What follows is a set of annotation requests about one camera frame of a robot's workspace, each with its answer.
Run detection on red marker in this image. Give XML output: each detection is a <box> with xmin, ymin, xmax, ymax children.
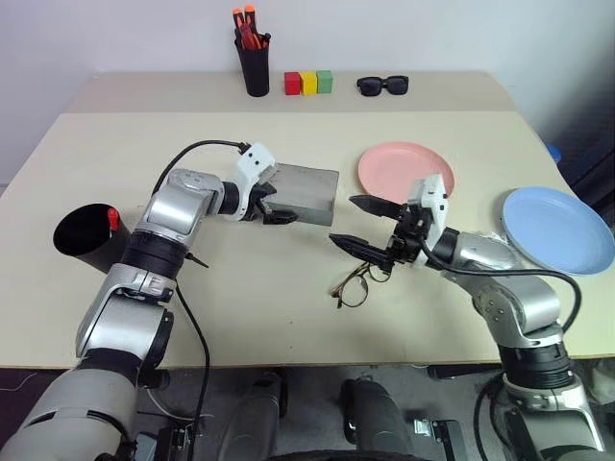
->
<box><xmin>239</xmin><ymin>26</ymin><xmax>263</xmax><ymax>51</ymax></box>

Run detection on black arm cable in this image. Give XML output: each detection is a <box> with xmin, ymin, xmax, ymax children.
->
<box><xmin>152</xmin><ymin>138</ymin><xmax>251</xmax><ymax>428</ymax></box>
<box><xmin>417</xmin><ymin>239</ymin><xmax>582</xmax><ymax>337</ymax></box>

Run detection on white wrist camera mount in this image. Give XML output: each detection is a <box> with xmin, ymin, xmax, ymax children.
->
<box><xmin>406</xmin><ymin>174</ymin><xmax>451</xmax><ymax>266</ymax></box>
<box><xmin>234</xmin><ymin>141</ymin><xmax>278</xmax><ymax>222</ymax></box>

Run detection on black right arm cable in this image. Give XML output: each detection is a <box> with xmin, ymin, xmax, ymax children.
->
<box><xmin>417</xmin><ymin>239</ymin><xmax>582</xmax><ymax>337</ymax></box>

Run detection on tall black pen cup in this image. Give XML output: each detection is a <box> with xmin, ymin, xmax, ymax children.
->
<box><xmin>234</xmin><ymin>36</ymin><xmax>271</xmax><ymax>98</ymax></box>

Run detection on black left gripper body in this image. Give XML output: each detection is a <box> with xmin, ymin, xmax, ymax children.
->
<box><xmin>248</xmin><ymin>182</ymin><xmax>273</xmax><ymax>223</ymax></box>

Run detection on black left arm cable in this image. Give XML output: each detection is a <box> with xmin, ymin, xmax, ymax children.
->
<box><xmin>152</xmin><ymin>138</ymin><xmax>251</xmax><ymax>428</ymax></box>

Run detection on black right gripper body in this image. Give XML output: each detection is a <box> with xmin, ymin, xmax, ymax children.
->
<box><xmin>385</xmin><ymin>203</ymin><xmax>430</xmax><ymax>265</ymax></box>

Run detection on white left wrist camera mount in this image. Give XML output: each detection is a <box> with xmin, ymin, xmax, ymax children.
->
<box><xmin>234</xmin><ymin>141</ymin><xmax>278</xmax><ymax>222</ymax></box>

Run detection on black rounded shape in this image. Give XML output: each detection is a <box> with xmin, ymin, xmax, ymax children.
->
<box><xmin>339</xmin><ymin>376</ymin><xmax>417</xmax><ymax>458</ymax></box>

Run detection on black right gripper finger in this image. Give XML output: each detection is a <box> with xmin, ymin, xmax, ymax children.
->
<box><xmin>329</xmin><ymin>232</ymin><xmax>393</xmax><ymax>269</ymax></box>
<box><xmin>349</xmin><ymin>194</ymin><xmax>403</xmax><ymax>220</ymax></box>

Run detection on metal floor bracket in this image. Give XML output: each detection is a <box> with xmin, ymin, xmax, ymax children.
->
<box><xmin>413</xmin><ymin>418</ymin><xmax>465</xmax><ymax>455</ymax></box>

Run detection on thin-framed clear eyeglasses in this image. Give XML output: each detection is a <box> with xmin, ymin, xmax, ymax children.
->
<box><xmin>329</xmin><ymin>262</ymin><xmax>390</xmax><ymax>309</ymax></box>

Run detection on pink plate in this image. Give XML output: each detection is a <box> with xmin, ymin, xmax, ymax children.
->
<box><xmin>357</xmin><ymin>141</ymin><xmax>456</xmax><ymax>206</ymax></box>

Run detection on dark grey rounded shape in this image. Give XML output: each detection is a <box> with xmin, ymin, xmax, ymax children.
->
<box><xmin>224</xmin><ymin>372</ymin><xmax>289</xmax><ymax>461</ymax></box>

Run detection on wide black cup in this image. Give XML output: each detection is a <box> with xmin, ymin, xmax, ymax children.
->
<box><xmin>52</xmin><ymin>203</ymin><xmax>134</xmax><ymax>277</ymax></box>

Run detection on black object beside table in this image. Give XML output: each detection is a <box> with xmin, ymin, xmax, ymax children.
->
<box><xmin>559</xmin><ymin>129</ymin><xmax>615</xmax><ymax>206</ymax></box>

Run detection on blue plate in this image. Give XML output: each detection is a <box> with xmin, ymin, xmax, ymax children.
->
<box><xmin>499</xmin><ymin>186</ymin><xmax>615</xmax><ymax>278</ymax></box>

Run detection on black sunglasses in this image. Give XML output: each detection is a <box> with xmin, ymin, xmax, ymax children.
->
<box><xmin>356</xmin><ymin>75</ymin><xmax>410</xmax><ymax>99</ymax></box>

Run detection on grey glasses case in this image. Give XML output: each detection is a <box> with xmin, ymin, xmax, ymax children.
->
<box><xmin>262</xmin><ymin>162</ymin><xmax>341</xmax><ymax>228</ymax></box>

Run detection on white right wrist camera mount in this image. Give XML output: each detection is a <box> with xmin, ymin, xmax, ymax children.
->
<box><xmin>406</xmin><ymin>174</ymin><xmax>451</xmax><ymax>266</ymax></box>

